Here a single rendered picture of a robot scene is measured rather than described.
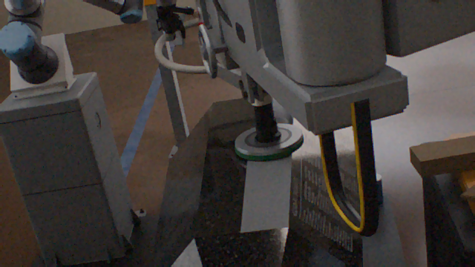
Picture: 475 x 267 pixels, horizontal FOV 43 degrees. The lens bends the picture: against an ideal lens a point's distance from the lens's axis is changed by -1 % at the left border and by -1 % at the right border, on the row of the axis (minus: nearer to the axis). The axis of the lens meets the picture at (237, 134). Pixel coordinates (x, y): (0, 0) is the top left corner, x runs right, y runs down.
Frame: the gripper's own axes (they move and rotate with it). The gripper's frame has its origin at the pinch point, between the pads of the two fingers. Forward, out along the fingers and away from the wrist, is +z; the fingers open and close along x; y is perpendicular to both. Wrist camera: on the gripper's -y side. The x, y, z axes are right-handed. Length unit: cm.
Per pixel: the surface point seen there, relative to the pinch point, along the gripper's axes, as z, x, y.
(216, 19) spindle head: -46, 77, 43
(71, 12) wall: 198, -566, -241
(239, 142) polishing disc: -3, 76, 41
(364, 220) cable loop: -29, 144, 71
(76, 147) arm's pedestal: 37, -26, 49
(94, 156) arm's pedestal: 42, -20, 44
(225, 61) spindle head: -34, 80, 45
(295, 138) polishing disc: -4, 91, 31
